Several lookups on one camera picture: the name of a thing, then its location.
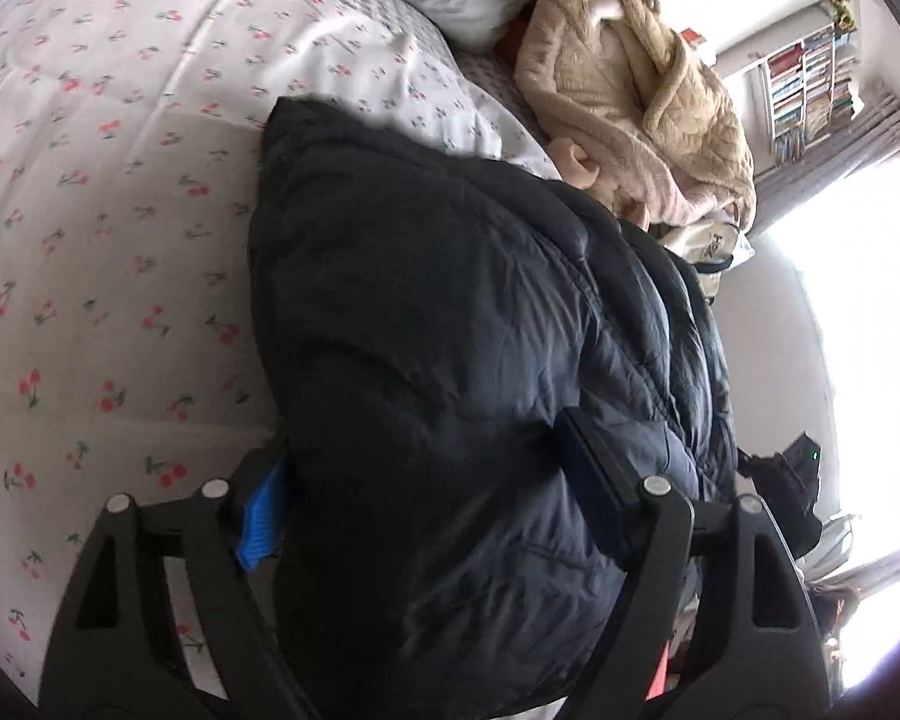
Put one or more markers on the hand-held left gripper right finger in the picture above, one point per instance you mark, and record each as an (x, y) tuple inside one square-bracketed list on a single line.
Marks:
[(592, 465)]

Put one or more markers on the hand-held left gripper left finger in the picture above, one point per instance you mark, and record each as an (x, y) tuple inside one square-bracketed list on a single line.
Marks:
[(262, 517)]

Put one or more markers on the black quilted jacket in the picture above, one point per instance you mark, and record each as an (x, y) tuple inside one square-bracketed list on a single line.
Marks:
[(450, 360)]

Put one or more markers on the white printed bag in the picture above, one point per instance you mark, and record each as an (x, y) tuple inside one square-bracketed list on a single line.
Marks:
[(709, 247)]

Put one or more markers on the cherry print bed sheet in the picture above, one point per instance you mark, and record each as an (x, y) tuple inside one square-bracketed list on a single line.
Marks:
[(120, 240)]

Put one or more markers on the grey curtain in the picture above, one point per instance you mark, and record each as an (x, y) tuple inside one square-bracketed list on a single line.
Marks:
[(862, 142)]

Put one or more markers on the beige fleece blanket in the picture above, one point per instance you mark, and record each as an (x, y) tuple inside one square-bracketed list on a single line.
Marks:
[(630, 112)]

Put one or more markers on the white bookshelf with books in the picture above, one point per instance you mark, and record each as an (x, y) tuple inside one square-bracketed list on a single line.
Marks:
[(802, 90)]

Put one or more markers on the orange cloth item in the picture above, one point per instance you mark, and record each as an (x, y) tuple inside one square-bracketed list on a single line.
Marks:
[(511, 37)]

